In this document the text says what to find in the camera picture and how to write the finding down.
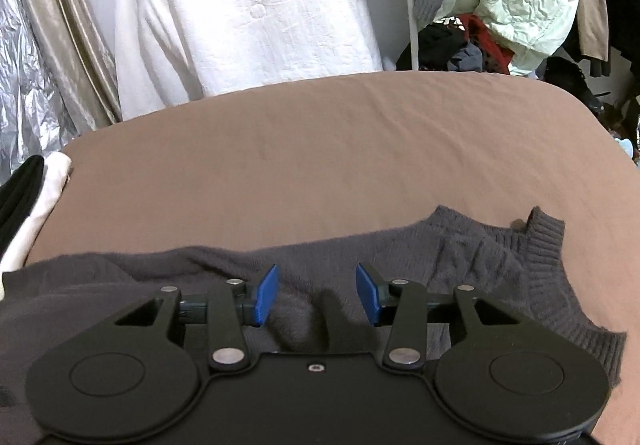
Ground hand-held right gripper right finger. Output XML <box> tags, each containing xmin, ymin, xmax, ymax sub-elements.
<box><xmin>354</xmin><ymin>262</ymin><xmax>526</xmax><ymax>370</ymax></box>

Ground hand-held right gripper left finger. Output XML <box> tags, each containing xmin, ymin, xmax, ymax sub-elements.
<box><xmin>114</xmin><ymin>265</ymin><xmax>280</xmax><ymax>372</ymax></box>

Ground dark grey knit sweater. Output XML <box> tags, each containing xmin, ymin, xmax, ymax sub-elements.
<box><xmin>0</xmin><ymin>206</ymin><xmax>628</xmax><ymax>445</ymax></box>

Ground folded black and white clothes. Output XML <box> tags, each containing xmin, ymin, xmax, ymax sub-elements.
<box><xmin>0</xmin><ymin>152</ymin><xmax>75</xmax><ymax>301</ymax></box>

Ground pile of dark clothes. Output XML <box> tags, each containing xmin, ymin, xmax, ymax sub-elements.
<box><xmin>395</xmin><ymin>15</ymin><xmax>516</xmax><ymax>76</ymax></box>

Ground black hanging clothes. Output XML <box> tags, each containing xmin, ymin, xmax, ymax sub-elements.
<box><xmin>597</xmin><ymin>0</ymin><xmax>640</xmax><ymax>76</ymax></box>

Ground black folded garment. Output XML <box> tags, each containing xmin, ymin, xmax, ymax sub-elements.
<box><xmin>0</xmin><ymin>169</ymin><xmax>46</xmax><ymax>273</ymax></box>

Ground white pole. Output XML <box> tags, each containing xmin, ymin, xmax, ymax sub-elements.
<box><xmin>401</xmin><ymin>0</ymin><xmax>421</xmax><ymax>70</ymax></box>

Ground red garment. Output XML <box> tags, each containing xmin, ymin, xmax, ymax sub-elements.
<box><xmin>457</xmin><ymin>14</ymin><xmax>516</xmax><ymax>68</ymax></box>

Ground black bag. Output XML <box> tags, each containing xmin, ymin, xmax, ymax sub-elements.
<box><xmin>542</xmin><ymin>56</ymin><xmax>606</xmax><ymax>113</ymax></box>

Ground white hanging shirt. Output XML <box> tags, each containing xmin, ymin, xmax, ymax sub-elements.
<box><xmin>114</xmin><ymin>0</ymin><xmax>383</xmax><ymax>120</ymax></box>

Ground silver foil curtain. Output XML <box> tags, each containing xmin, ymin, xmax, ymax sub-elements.
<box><xmin>0</xmin><ymin>0</ymin><xmax>78</xmax><ymax>188</ymax></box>

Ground beige curtain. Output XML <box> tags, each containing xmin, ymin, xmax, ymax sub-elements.
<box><xmin>12</xmin><ymin>0</ymin><xmax>123</xmax><ymax>133</ymax></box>

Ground tan hanging garment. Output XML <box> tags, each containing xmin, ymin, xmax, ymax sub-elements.
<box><xmin>565</xmin><ymin>0</ymin><xmax>617</xmax><ymax>62</ymax></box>

